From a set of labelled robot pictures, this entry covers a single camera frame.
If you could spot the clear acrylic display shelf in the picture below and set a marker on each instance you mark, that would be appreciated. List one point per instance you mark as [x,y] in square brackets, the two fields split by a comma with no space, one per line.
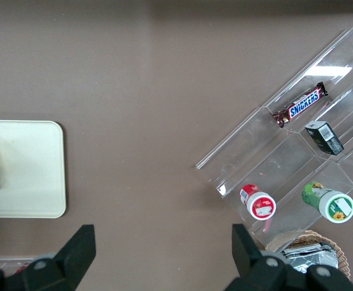
[264,151]

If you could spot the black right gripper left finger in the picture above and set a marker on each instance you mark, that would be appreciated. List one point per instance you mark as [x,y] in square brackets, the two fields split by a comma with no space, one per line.
[73,254]

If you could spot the black box with barcode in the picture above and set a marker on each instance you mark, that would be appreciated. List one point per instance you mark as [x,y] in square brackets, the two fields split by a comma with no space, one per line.
[325,138]

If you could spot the silver foil snack bag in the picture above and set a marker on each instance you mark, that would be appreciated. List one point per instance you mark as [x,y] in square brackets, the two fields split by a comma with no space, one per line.
[310,257]

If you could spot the cream plastic tray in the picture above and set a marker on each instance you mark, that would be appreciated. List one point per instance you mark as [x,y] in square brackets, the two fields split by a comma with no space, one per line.
[31,169]

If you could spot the woven wicker basket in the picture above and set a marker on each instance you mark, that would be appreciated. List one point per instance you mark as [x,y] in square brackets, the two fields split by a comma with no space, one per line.
[338,251]

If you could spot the Snickers chocolate bar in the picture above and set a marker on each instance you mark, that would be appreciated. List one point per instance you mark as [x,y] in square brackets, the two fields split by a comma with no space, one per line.
[301,105]

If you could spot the red chip can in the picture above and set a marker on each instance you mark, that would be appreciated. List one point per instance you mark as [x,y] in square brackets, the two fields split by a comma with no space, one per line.
[256,201]

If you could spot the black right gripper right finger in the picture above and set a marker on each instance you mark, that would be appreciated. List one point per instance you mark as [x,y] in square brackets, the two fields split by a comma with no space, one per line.
[252,260]

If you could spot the clear plastic container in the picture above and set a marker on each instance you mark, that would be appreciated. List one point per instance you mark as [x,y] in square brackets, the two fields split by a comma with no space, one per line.
[9,263]

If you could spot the green chip can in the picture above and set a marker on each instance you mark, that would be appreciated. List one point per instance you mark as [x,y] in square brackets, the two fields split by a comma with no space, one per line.
[329,201]

